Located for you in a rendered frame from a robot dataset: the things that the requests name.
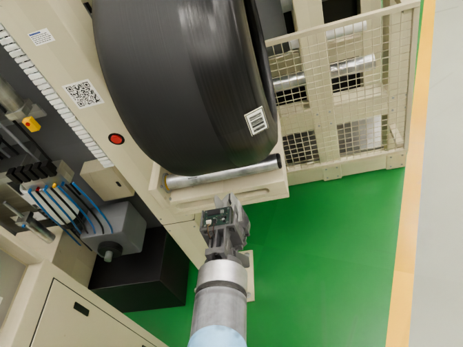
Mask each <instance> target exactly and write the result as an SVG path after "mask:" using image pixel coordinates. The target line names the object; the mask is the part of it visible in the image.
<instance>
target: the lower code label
mask: <svg viewBox="0 0 463 347"><path fill-rule="evenodd" d="M62 88H63V89H64V90H65V91H66V92H67V94H68V95H69V97H70V98H71V99H72V100H73V101H74V103H75V104H76V106H77V107H78V108H79V109H83V108H86V107H91V106H93V105H98V104H101V103H104V101H103V99H102V98H101V97H100V95H99V93H98V92H97V91H96V90H95V88H94V86H93V85H92V84H91V82H90V81H89V79H85V80H82V81H78V82H75V83H70V84H68V85H64V86H62Z"/></svg>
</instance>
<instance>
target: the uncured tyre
mask: <svg viewBox="0 0 463 347"><path fill-rule="evenodd" d="M92 26H93V32H94V40H95V45H96V51H97V54H98V58H99V63H100V66H101V70H102V73H103V77H104V79H105V83H106V85H107V88H108V91H109V93H110V96H111V98H112V101H113V103H114V106H115V108H116V110H117V112H118V113H119V116H120V117H121V120H122V121H123V124H124V126H125V127H126V129H127V130H128V132H129V133H130V135H131V137H132V138H133V139H134V141H135V143H136V144H137V145H138V146H139V147H140V149H141V150H142V151H143V152H144V153H145V154H146V155H147V156H148V157H149V158H150V159H152V160H153V161H154V162H156V163H157V164H159V165H160V166H161V167H163V168H164V169H166V170H168V171H169V172H170V173H172V174H175V175H177V176H190V177H194V176H200V175H204V174H210V173H214V172H218V171H225V170H229V169H235V168H239V167H246V166H250V165H255V164H256V163H258V162H260V161H262V160H264V159H266V157H268V155H269V154H270V152H271V151H272V149H273V148H274V147H275V146H276V144H277V142H278V114H277V107H276V97H275V92H274V84H273V80H272V76H271V69H270V65H269V59H268V55H267V48H266V45H265V39H264V36H263V30H262V27H261V23H260V18H259V15H258V10H257V7H256V2H255V0H92ZM261 106H262V107H263V110H264V113H265V116H266V119H267V123H268V126H269V128H267V129H265V130H263V131H261V132H260V133H258V134H256V135H254V136H251V132H250V130H249V127H248V125H247V121H246V119H245V116H244V115H245V114H248V113H249V112H251V111H253V110H255V109H257V108H259V107H261Z"/></svg>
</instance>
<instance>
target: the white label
mask: <svg viewBox="0 0 463 347"><path fill-rule="evenodd" d="M244 116H245V119H246V121H247V125H248V127H249V130H250V132H251V136H254V135H256V134H258V133H260V132H261V131H263V130H265V129H267V128H269V126H268V123H267V119H266V116H265V113H264V110H263V107H262V106H261V107H259V108H257V109H255V110H253V111H251V112H249V113H248V114H245V115H244Z"/></svg>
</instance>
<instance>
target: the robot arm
mask: <svg viewBox="0 0 463 347"><path fill-rule="evenodd" d="M214 204H215V209H210V210H206V211H203V210H202V213H201V219H200V229H199V231H200V233H201V235H202V237H203V238H204V240H205V242H206V244H207V245H208V247H209V248H208V249H205V257H206V260H205V263H204V264H203V265H202V266H201V267H200V268H199V270H198V279H197V285H196V288H195V289H194V292H195V293H196V294H195V299H194V309H193V315H192V326H191V332H190V338H189V342H188V345H187V347H247V271H246V269H245V268H249V267H250V264H249V257H248V256H246V255H244V254H242V253H239V252H238V251H239V250H243V247H244V246H245V245H246V244H247V242H246V239H247V236H250V234H249V231H250V221H249V218H248V216H247V214H246V213H245V211H244V209H243V207H242V205H241V203H240V202H239V200H238V198H237V197H236V196H235V195H234V194H233V193H232V192H231V193H228V194H227V195H226V196H225V197H224V198H223V199H222V200H221V199H220V198H219V197H218V196H217V195H215V196H214Z"/></svg>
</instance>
